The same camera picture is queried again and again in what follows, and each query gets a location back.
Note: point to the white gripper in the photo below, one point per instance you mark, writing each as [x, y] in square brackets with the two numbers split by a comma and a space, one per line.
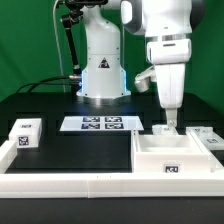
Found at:
[169, 59]

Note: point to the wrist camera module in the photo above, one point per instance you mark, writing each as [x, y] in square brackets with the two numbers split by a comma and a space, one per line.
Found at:
[142, 80]

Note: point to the white U-shaped fence frame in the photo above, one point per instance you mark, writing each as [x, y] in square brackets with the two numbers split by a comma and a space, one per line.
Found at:
[103, 185]

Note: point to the white marker sheet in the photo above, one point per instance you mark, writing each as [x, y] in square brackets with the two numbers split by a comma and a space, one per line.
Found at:
[101, 123]

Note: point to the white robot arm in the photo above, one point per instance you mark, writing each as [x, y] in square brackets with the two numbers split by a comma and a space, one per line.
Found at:
[166, 26]

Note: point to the white cabinet body box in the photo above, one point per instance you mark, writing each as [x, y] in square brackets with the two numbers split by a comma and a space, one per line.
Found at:
[169, 154]

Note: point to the small white cabinet top box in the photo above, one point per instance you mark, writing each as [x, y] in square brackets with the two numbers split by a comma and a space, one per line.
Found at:
[26, 132]

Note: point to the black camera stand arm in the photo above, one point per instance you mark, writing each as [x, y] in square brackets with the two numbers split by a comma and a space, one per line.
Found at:
[74, 16]

